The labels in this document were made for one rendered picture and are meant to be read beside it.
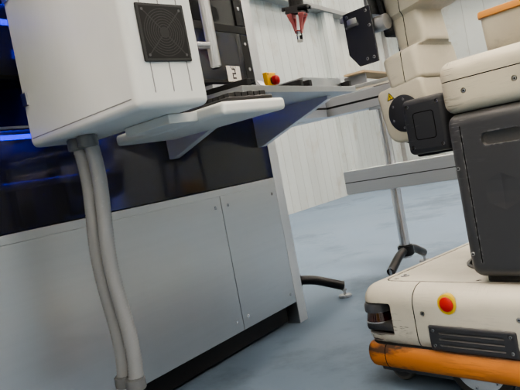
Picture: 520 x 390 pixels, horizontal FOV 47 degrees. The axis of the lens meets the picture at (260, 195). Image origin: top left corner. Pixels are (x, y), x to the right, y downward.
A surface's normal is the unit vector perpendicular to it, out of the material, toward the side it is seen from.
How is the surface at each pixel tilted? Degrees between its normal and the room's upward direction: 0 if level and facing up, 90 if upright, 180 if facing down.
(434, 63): 82
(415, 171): 90
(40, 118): 90
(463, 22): 90
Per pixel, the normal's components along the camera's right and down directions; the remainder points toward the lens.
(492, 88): -0.74, 0.17
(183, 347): 0.80, -0.12
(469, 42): -0.54, 0.14
